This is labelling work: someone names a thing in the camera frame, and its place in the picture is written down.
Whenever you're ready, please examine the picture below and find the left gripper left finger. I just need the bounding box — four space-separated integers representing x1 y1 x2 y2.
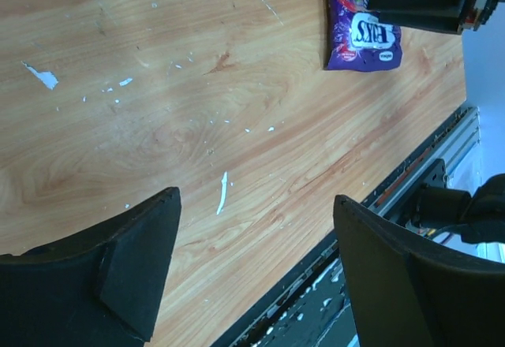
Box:
1 187 181 346

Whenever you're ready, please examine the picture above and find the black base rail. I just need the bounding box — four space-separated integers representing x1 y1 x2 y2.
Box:
216 108 504 346

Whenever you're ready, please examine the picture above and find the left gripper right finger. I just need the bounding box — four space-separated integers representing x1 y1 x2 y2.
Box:
333 195 504 346

